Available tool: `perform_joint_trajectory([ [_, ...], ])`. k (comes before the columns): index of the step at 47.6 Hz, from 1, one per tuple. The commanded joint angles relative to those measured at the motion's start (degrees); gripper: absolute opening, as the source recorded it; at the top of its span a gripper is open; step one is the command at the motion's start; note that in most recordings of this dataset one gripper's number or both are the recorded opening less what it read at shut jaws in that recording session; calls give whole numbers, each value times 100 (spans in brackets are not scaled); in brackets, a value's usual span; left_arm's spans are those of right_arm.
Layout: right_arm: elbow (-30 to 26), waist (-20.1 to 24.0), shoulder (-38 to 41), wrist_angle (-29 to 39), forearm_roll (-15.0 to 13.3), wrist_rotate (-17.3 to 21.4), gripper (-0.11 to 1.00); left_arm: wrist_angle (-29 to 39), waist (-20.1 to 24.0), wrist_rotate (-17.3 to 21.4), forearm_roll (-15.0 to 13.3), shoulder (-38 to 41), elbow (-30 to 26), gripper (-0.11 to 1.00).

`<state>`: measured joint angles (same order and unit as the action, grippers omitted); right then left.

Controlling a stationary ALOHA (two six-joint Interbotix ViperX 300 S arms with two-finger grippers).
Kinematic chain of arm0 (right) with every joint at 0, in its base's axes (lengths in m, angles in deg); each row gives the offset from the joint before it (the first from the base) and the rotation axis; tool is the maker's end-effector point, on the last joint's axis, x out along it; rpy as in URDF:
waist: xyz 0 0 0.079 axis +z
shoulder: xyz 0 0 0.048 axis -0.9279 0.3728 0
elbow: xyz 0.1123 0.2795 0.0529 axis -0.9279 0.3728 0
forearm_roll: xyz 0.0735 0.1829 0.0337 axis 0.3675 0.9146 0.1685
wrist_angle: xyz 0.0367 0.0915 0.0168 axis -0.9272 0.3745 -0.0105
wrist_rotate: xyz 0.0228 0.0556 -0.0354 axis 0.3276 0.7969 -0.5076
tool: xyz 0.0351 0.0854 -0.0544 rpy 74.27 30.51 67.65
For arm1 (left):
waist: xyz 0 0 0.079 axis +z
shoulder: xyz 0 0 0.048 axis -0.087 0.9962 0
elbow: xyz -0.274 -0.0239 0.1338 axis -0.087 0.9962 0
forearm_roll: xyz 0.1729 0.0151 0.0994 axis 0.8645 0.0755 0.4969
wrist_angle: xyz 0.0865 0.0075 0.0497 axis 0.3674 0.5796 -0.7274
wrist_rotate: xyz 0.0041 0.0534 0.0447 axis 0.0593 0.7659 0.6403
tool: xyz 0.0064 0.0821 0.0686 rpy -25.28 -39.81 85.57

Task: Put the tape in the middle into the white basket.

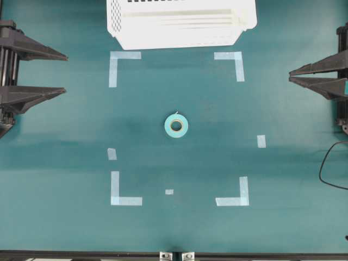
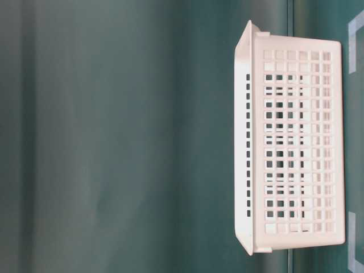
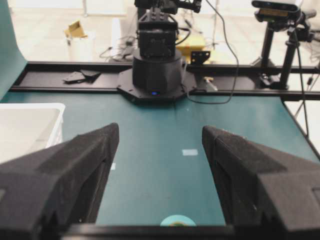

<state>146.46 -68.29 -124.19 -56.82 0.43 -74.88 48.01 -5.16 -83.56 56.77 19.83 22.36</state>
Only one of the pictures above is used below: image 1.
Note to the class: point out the top-left tape corner marker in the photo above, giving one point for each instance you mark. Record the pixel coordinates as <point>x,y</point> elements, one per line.
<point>115,56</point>

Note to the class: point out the bottom-right tape corner marker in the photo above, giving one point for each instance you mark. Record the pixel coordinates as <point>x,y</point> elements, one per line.
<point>241,201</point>

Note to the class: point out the small tape piece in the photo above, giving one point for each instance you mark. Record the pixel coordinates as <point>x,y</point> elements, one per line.
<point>169,192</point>
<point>261,141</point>
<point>111,152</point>

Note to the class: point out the white perforated plastic basket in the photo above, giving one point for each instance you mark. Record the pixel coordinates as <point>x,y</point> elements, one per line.
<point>179,24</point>

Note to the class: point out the small left tape piece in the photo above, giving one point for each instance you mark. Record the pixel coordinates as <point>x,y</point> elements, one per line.
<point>111,152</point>

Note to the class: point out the teal tape roll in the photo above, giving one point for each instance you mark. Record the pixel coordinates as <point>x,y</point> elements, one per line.
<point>176,125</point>

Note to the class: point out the metal bracket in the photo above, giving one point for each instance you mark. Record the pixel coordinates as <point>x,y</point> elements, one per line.
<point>188,256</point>
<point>165,256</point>

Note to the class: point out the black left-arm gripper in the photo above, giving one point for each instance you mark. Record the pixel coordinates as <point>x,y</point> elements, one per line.
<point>19,99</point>

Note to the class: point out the small right tape piece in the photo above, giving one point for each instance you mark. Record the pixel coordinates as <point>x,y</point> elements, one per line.
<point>261,141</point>

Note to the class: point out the small bottom tape piece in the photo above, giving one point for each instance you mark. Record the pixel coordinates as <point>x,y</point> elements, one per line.
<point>169,192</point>

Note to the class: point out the bottom-left tape corner marker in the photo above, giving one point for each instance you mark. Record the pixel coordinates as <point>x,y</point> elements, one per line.
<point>116,199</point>

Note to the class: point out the right metal bracket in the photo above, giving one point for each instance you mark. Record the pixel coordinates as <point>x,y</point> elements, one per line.
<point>188,256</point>

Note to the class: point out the top-right tape corner marker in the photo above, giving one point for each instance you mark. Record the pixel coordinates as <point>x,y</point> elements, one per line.
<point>238,59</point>

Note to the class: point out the left metal bracket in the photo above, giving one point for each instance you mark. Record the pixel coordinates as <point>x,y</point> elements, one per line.
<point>165,256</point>

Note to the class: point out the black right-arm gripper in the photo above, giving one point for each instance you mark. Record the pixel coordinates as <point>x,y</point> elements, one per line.
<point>329,88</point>

